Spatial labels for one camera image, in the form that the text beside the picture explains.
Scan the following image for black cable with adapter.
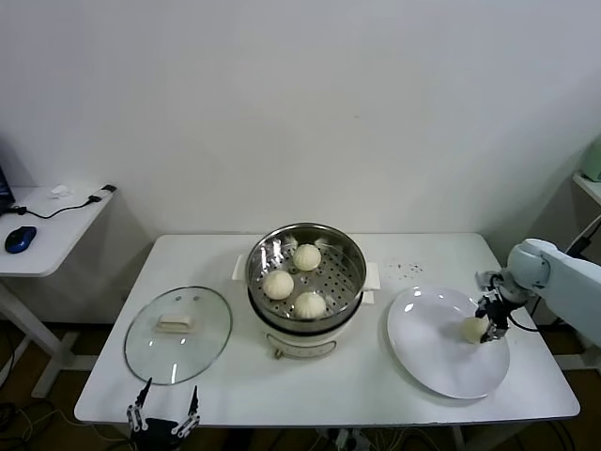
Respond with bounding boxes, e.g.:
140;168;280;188
8;184;118;220

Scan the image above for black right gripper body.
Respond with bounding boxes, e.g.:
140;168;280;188
487;285;516;330

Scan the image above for blue computer mouse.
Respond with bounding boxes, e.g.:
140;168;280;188
4;225;39;255

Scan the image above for white shelf board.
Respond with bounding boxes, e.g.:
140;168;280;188
571;172;601;208

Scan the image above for dark laptop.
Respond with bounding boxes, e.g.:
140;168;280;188
0;159;16;215

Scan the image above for glass pot lid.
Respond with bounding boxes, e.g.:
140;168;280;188
124;285;235;386

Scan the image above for white power strip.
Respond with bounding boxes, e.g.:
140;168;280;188
328;429;372;451

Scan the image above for black hanging power cable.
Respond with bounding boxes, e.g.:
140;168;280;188
564;220;596;258

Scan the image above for pale green container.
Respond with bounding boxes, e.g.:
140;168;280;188
580;140;601;182

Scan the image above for scattered dark crumbs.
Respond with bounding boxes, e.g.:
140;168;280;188
388;261;424;279

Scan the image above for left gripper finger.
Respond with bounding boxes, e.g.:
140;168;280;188
171;385;202;436
125;377;154;431

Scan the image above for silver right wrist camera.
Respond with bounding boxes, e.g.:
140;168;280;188
474;270;501;291

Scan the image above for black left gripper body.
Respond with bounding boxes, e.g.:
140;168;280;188
131;416;184;451

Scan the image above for white round plate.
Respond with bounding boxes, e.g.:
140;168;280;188
387;285;512;401

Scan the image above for white side desk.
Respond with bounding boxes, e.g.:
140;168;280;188
0;184;118;398

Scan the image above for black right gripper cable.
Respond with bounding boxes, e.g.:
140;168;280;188
508;299;541;332

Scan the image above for white steamed baozi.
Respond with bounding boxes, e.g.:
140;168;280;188
292;242;323;272
293;290;328;320
459;317;490;346
262;270;296;301

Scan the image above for steel steamer basket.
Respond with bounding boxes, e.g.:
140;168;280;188
233;223;381;324

